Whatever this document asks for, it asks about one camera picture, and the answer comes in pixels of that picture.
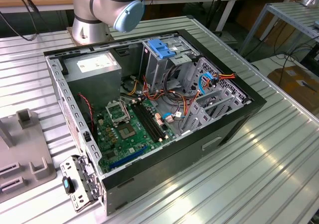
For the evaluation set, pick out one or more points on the RAM slot white clips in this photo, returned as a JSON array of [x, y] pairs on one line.
[[154, 122], [147, 122]]

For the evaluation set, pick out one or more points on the black PC case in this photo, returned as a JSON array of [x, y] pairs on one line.
[[174, 164]]

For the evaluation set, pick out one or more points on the brown cardboard box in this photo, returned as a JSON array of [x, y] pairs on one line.
[[291, 89], [279, 34]]

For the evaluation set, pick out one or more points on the black latch blue button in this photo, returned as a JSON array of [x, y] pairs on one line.
[[67, 185]]

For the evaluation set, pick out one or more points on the green motherboard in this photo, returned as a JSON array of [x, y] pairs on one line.
[[134, 144]]

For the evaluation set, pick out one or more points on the grey disk bay cage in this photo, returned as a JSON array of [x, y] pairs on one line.
[[199, 123]]

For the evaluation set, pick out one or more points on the grey parts rack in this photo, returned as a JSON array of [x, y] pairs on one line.
[[25, 146]]

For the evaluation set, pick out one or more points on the RAM slot black clips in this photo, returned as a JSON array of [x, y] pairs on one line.
[[144, 122], [151, 122]]

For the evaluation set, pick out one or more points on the grey power supply unit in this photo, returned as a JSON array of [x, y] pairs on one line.
[[99, 84]]

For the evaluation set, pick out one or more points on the blue expansion slot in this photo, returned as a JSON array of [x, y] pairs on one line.
[[128, 157]]

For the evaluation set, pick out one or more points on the grey optical drive cage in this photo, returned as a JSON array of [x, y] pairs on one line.
[[154, 69]]

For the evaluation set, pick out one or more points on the CPU socket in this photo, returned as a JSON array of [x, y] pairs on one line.
[[127, 131]]

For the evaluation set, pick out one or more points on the grey hinged slot bracket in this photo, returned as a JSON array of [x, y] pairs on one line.
[[82, 181]]

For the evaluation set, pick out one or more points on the thin metal locking lever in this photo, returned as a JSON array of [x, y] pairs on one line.
[[125, 109]]

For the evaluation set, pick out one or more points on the blue drive bay latch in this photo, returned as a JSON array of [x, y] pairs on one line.
[[155, 46]]

